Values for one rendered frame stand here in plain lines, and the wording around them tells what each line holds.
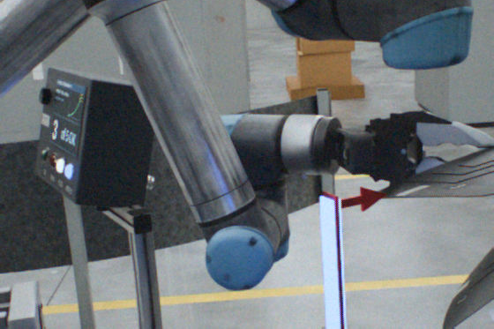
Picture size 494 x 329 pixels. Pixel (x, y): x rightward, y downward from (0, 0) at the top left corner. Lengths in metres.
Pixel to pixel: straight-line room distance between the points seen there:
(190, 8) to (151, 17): 5.90
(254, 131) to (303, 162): 0.07
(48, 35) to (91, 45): 5.83
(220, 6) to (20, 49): 4.02
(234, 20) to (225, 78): 0.35
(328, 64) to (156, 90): 8.07
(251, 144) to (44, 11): 0.30
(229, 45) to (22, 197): 2.73
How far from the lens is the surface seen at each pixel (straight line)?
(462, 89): 7.04
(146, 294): 1.28
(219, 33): 5.09
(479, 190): 0.77
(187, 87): 0.91
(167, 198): 2.65
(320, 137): 0.99
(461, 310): 1.12
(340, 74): 8.98
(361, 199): 0.77
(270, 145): 1.02
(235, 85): 5.12
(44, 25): 1.08
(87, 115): 1.25
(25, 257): 2.64
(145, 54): 0.91
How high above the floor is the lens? 1.39
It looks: 15 degrees down
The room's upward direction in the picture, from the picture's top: 4 degrees counter-clockwise
